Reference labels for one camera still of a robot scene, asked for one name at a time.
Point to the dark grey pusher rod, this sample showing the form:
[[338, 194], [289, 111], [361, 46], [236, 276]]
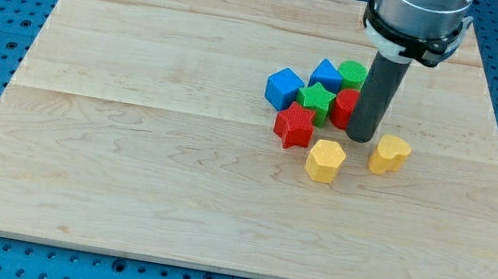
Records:
[[380, 86]]

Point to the light wooden board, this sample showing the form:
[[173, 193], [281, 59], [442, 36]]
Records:
[[139, 129]]

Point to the blue cube block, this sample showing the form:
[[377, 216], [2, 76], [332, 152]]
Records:
[[282, 88]]

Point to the red cylinder block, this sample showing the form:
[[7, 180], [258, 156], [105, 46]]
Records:
[[343, 106]]

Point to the yellow hexagon block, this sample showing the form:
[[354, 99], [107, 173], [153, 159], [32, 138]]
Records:
[[324, 161]]

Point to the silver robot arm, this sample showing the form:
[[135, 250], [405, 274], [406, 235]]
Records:
[[425, 19]]

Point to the green star block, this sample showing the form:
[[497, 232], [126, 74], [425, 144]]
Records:
[[318, 99]]

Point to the yellow heart block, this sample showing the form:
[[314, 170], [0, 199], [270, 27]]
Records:
[[390, 153]]

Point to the blue triangular block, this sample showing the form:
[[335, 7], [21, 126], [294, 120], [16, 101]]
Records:
[[327, 75]]

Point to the red star block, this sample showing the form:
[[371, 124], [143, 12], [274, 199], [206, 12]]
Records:
[[294, 125]]

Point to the green cylinder block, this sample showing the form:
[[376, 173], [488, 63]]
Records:
[[353, 74]]

